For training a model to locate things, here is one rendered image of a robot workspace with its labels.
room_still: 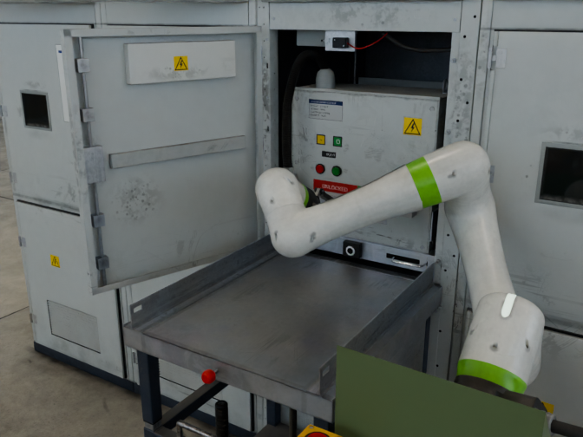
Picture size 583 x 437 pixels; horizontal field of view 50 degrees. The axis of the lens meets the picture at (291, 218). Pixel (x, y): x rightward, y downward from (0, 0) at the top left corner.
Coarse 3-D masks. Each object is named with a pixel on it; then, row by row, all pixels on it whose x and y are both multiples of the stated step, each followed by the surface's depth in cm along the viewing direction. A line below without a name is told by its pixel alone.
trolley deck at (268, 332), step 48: (240, 288) 185; (288, 288) 185; (336, 288) 185; (384, 288) 185; (432, 288) 185; (144, 336) 159; (192, 336) 157; (240, 336) 157; (288, 336) 157; (336, 336) 157; (384, 336) 157; (240, 384) 144; (288, 384) 137
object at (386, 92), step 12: (312, 84) 210; (336, 84) 210; (348, 84) 210; (360, 84) 210; (396, 96) 182; (408, 96) 180; (420, 96) 178; (432, 96) 177; (444, 96) 180; (444, 108) 180; (444, 120) 182; (432, 240) 191
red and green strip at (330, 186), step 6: (318, 180) 204; (324, 180) 202; (318, 186) 204; (324, 186) 203; (330, 186) 202; (336, 186) 201; (342, 186) 200; (348, 186) 198; (354, 186) 197; (342, 192) 200
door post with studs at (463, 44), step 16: (464, 0) 161; (480, 0) 159; (464, 16) 162; (464, 32) 163; (464, 48) 164; (464, 64) 165; (464, 80) 166; (448, 96) 170; (464, 96) 167; (448, 112) 171; (464, 112) 168; (448, 128) 172; (464, 128) 170; (448, 144) 174; (448, 224) 179; (448, 240) 181; (448, 256) 182; (448, 272) 183; (448, 288) 185; (448, 304) 186; (448, 320) 188; (448, 336) 189; (448, 352) 190
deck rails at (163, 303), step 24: (264, 240) 207; (216, 264) 186; (240, 264) 197; (432, 264) 184; (168, 288) 170; (192, 288) 178; (216, 288) 184; (408, 288) 169; (144, 312) 163; (168, 312) 169; (384, 312) 157; (360, 336) 146; (336, 360) 137; (312, 384) 136
